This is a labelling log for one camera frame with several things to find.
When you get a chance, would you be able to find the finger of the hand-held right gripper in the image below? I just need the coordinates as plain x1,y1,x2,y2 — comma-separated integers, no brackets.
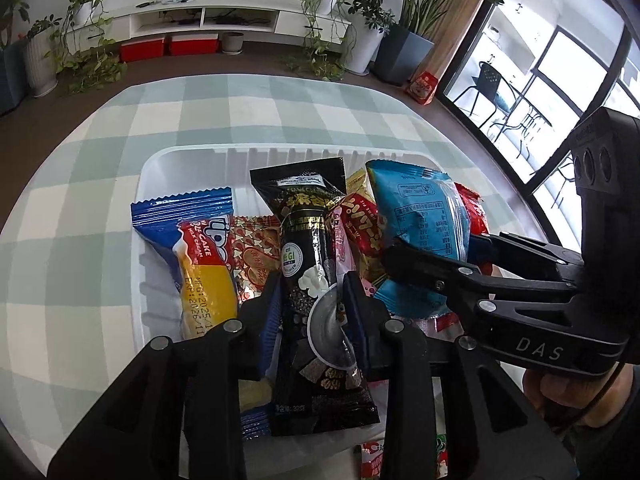
382,236,581,313
469,231,585,282

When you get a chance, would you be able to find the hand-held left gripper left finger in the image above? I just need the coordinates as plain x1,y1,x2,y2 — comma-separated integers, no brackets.
47,272,283,480

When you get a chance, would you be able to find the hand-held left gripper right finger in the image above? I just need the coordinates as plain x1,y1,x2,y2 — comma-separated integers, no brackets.
342,270,578,480

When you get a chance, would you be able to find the large red snack packet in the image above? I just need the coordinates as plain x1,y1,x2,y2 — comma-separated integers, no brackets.
390,182,493,343

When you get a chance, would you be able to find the light blue snack packet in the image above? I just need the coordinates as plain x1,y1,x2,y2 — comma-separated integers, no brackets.
365,159,473,321

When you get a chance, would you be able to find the pink snack packet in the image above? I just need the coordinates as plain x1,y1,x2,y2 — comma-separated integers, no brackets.
330,205,378,301

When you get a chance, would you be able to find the gold red-label wafer packet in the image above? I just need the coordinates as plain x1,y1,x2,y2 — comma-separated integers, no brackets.
345,169,386,281

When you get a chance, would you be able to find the red star-print snack packet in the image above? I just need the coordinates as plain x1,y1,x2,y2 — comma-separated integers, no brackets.
232,215,282,306

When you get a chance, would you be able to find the black snack packet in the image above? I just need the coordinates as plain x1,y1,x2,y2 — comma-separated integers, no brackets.
249,156,379,436

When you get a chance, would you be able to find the blue yellow cake packet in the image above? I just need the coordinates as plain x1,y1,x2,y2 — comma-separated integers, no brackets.
131,186,275,441

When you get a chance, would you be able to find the white plastic tray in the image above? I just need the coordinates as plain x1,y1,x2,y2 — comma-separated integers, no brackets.
131,144,453,463

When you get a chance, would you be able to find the person's right forearm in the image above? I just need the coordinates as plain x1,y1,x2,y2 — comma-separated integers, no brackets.
560,370,640,480

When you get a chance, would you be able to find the person's right hand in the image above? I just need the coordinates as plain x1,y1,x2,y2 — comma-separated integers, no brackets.
522,366,623,427

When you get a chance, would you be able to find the black balcony table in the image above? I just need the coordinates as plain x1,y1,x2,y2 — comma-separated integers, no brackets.
487,95,553,161

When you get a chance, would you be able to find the long white red snack packet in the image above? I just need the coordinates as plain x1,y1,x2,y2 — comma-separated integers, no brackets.
359,440,393,480

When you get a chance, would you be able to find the green orange snack packet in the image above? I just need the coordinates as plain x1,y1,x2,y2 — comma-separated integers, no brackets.
433,434,452,480

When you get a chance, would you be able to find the black balcony chair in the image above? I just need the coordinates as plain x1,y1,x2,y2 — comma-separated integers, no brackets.
452,61,516,131

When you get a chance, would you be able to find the red bag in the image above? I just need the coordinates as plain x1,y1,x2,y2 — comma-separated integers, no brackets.
405,71,440,106

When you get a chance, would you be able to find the glass sliding door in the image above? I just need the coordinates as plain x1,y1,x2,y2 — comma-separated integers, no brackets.
440,0,640,241

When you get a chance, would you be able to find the large-leaf plant in blue pot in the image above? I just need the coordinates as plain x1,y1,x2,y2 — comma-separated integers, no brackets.
375,0,503,86

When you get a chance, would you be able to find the plant in tall white pot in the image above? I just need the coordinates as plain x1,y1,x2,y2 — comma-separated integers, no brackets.
345,0,396,76

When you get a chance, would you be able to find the beige curtain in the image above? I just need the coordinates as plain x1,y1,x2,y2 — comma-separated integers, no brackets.
425,0,501,91

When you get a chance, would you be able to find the trailing pothos plant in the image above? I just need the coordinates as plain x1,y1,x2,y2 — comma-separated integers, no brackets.
285,0,351,81
50,0,128,93

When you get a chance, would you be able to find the red storage box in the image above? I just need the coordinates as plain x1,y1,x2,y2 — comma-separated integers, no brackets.
119,37,166,63
167,34,219,56

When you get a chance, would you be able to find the white television cabinet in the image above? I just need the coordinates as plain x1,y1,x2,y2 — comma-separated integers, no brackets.
102,0,361,43

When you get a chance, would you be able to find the plant in white ribbed pot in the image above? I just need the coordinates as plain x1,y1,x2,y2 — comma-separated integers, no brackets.
20,15,63,98

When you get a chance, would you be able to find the small-leaf tree in blue pot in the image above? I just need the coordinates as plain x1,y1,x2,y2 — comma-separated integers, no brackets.
0,0,31,116

